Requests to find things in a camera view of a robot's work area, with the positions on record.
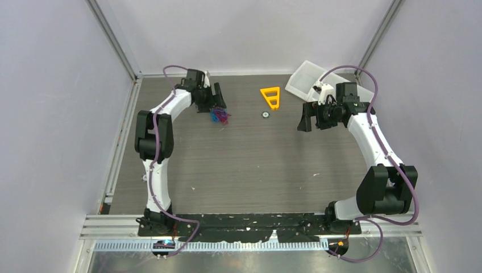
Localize aluminium front rail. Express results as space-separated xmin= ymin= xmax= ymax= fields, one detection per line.
xmin=80 ymin=213 xmax=422 ymax=254

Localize yellow triangular plastic frame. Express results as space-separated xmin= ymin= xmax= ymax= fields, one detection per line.
xmin=260 ymin=86 xmax=280 ymax=110

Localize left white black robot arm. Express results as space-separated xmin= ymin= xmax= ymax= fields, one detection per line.
xmin=134 ymin=68 xmax=227 ymax=235

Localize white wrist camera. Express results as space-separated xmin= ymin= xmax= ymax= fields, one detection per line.
xmin=312 ymin=82 xmax=335 ymax=105
xmin=203 ymin=71 xmax=211 ymax=88

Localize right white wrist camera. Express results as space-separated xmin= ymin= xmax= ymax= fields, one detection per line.
xmin=312 ymin=82 xmax=335 ymax=105

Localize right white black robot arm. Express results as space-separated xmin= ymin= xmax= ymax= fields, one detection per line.
xmin=297 ymin=82 xmax=418 ymax=234

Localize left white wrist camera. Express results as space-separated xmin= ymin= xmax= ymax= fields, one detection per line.
xmin=203 ymin=71 xmax=211 ymax=88

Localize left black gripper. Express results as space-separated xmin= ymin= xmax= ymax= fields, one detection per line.
xmin=196 ymin=83 xmax=226 ymax=113

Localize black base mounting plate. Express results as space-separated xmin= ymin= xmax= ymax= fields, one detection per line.
xmin=136 ymin=213 xmax=362 ymax=243

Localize red blue purple cables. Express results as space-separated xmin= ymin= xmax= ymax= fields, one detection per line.
xmin=209 ymin=107 xmax=232 ymax=126

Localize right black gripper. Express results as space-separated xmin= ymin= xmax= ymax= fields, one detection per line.
xmin=298 ymin=100 xmax=342 ymax=132

